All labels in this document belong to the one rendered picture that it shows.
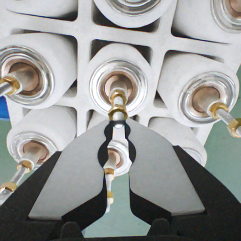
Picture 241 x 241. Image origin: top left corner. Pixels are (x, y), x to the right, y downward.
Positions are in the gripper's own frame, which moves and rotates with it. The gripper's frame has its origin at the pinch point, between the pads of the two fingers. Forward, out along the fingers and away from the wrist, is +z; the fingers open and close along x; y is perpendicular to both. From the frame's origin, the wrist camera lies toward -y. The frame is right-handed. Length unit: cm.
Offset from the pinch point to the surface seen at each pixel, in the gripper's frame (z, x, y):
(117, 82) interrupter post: 8.7, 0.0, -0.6
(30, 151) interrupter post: 8.4, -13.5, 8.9
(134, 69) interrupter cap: 9.5, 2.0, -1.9
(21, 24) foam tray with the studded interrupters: 16.8, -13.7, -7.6
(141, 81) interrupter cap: 9.5, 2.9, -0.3
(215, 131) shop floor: 35, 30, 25
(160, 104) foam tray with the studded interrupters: 19.1, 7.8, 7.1
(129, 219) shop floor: 35, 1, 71
